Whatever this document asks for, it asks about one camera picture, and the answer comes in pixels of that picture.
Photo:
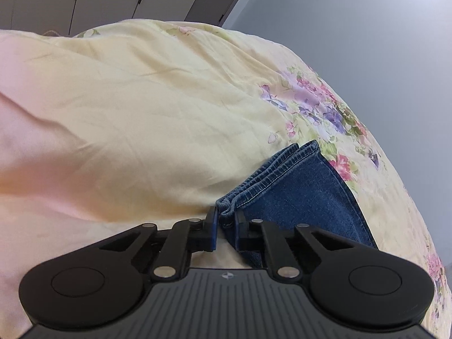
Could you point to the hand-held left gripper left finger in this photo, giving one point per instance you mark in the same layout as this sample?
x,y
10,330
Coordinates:
x,y
213,229

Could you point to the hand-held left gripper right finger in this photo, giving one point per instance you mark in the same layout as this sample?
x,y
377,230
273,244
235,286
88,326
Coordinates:
x,y
241,233

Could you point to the blue denim pants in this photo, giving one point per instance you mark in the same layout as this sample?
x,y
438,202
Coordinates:
x,y
300,190

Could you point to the yellow floral blanket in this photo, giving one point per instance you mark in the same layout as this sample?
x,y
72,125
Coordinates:
x,y
123,113

